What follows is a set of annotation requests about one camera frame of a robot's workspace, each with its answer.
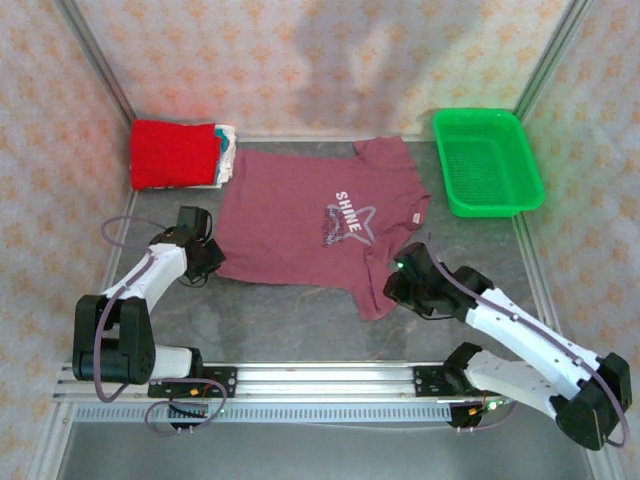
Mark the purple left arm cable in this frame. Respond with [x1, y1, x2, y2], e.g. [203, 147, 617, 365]
[93, 214, 229, 437]

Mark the aluminium table back rail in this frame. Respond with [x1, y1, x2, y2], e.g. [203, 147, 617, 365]
[234, 133, 436, 144]

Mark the aluminium table side rail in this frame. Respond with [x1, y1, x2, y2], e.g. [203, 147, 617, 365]
[24, 189, 139, 480]
[514, 213, 614, 480]

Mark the green plastic basket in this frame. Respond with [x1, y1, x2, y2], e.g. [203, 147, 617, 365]
[432, 107, 546, 220]

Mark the red folded t-shirt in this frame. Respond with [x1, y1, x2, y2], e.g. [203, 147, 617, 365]
[129, 118, 224, 192]

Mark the aluminium mounting rail beam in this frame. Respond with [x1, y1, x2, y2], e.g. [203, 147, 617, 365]
[52, 360, 600, 402]

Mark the aluminium frame post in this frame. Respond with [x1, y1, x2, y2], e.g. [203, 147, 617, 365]
[58, 0, 137, 124]
[512, 0, 596, 121]

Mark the white folded t-shirt teal print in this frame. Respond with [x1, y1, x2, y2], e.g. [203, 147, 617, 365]
[152, 122, 239, 191]

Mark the small circuit board green light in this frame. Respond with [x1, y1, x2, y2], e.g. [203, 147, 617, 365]
[467, 394, 516, 419]

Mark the maroon t-shirt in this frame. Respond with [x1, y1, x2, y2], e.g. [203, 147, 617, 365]
[215, 135, 433, 322]

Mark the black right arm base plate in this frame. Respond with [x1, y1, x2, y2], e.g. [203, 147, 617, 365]
[413, 364, 503, 399]

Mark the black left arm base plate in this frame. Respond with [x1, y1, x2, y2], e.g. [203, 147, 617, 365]
[148, 367, 237, 400]

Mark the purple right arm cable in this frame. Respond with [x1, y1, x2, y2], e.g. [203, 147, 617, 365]
[427, 234, 632, 449]

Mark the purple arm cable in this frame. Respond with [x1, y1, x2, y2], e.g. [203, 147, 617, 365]
[93, 214, 229, 437]
[427, 234, 632, 449]

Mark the slotted grey cable duct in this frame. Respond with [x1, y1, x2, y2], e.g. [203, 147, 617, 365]
[73, 402, 506, 425]

